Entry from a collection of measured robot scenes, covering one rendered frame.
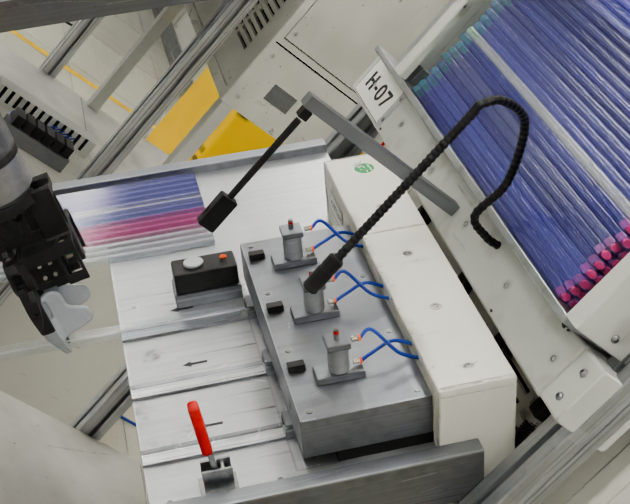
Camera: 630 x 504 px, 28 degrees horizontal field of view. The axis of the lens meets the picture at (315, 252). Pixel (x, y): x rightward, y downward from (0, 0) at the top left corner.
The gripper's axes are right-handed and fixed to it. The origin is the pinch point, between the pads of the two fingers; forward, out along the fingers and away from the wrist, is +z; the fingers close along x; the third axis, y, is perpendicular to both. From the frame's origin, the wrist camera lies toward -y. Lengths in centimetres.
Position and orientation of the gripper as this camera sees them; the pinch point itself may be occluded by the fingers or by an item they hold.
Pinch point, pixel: (58, 341)
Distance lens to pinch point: 147.2
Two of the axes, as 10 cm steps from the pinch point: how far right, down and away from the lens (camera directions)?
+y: 9.3, -3.6, 0.3
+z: 2.8, 7.8, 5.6
